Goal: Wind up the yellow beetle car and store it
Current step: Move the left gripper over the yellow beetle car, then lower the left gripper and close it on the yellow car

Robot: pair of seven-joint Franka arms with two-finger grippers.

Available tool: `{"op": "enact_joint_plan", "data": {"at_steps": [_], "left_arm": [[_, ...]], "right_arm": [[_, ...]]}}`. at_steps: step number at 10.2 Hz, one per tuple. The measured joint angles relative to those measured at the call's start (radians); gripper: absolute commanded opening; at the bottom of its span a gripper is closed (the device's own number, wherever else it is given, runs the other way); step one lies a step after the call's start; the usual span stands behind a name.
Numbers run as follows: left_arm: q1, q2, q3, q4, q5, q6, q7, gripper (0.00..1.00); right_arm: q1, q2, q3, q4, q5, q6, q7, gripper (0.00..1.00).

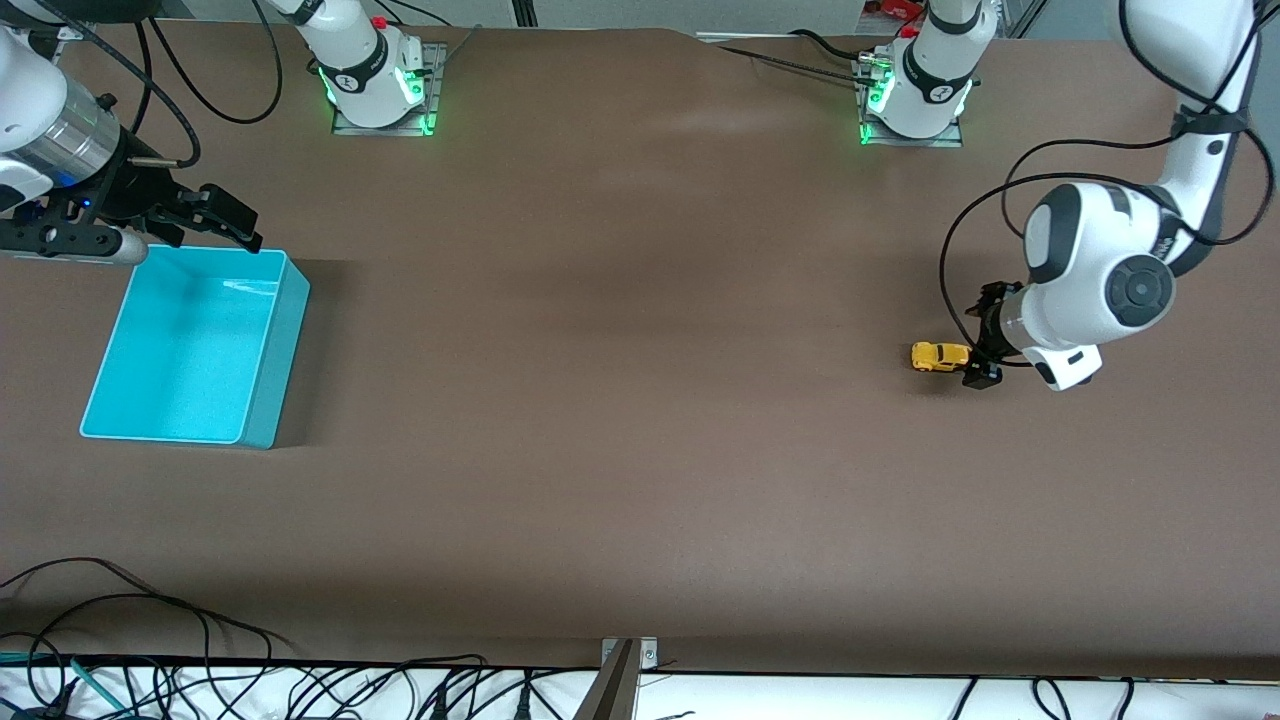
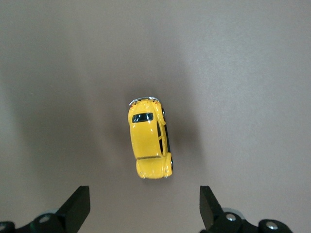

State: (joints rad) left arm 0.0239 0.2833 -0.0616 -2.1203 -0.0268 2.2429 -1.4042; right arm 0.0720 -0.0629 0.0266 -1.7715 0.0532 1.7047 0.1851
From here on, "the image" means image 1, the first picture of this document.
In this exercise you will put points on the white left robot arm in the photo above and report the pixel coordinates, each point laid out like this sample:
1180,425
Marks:
1090,250

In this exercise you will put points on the teal plastic bin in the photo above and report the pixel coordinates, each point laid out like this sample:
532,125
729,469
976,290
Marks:
180,350

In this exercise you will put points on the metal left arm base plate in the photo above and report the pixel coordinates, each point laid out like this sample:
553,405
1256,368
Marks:
915,143

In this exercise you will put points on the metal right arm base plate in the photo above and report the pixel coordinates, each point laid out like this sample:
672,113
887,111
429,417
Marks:
436,80

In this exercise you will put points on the small metal table bracket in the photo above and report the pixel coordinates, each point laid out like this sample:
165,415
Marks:
648,652

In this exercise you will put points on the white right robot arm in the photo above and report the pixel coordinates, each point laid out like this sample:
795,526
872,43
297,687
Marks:
350,50

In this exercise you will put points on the yellow beetle toy car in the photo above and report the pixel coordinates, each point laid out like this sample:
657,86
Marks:
938,356

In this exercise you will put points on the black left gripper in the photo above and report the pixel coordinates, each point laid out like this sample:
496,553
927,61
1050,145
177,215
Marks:
991,322

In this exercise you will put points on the red background object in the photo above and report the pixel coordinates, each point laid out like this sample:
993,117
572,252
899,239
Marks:
895,8

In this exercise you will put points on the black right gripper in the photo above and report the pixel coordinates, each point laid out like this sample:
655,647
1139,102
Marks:
137,193

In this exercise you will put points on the dark metal strut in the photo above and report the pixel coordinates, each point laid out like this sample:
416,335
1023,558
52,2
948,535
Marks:
610,695

